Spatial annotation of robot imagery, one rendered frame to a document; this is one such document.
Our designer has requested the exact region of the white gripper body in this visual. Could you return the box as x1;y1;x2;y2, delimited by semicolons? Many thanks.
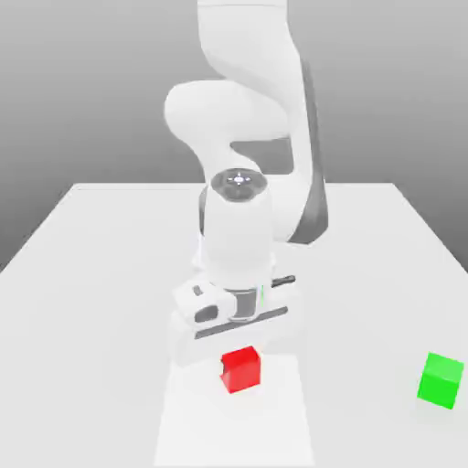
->
169;285;306;367

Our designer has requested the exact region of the small green cube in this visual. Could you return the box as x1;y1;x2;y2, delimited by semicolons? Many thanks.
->
416;351;466;410

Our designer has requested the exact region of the small red cube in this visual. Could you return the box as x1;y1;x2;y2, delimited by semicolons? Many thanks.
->
219;346;262;395

